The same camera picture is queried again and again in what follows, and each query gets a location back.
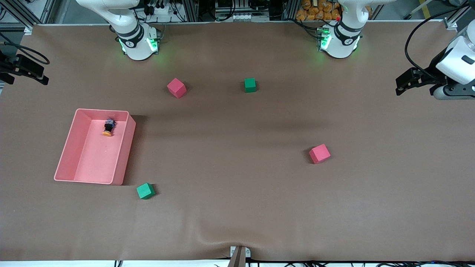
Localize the brown table mat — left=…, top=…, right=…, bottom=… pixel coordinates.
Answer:
left=0, top=22, right=475, bottom=262

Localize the orange capped black button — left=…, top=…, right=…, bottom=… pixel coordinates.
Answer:
left=102, top=118, right=117, bottom=137

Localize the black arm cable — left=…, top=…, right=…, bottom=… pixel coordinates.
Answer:
left=404, top=3, right=475, bottom=80
left=0, top=33, right=50, bottom=66

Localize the bag of orange items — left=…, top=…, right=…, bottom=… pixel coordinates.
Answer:
left=296, top=0, right=342, bottom=22

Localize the pink foam cube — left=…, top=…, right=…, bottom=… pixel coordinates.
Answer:
left=309, top=144, right=331, bottom=165
left=167, top=78, right=187, bottom=99

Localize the pink plastic bin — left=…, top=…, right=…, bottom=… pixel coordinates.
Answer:
left=54, top=108, right=137, bottom=185

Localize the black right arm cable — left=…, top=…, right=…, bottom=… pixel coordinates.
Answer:
left=0, top=33, right=50, bottom=66

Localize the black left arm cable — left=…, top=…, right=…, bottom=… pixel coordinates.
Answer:
left=404, top=3, right=475, bottom=80

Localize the white power strip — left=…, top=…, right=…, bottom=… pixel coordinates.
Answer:
left=147, top=3, right=172, bottom=16

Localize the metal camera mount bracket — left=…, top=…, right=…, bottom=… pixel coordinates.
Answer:
left=229, top=245, right=251, bottom=267

